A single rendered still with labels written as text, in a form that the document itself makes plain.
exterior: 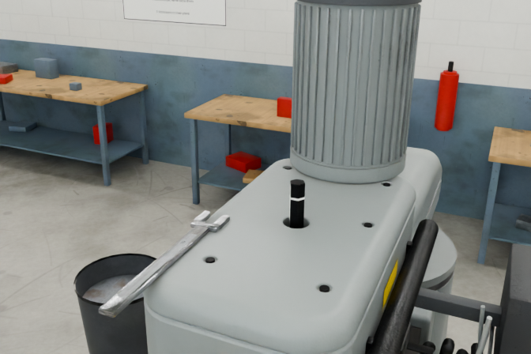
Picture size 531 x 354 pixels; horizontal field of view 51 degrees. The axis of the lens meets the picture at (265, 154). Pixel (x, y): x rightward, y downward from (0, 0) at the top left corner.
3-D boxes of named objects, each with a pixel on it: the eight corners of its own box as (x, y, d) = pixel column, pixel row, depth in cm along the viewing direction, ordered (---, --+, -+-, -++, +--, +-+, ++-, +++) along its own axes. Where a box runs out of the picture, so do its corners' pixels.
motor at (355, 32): (391, 193, 86) (412, -25, 75) (272, 172, 94) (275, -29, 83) (414, 152, 103) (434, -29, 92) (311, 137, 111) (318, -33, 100)
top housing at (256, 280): (333, 468, 59) (342, 344, 53) (129, 393, 69) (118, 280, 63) (412, 257, 99) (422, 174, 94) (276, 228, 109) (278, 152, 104)
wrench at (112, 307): (122, 321, 56) (121, 314, 56) (90, 311, 58) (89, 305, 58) (230, 220, 77) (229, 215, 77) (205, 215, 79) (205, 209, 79)
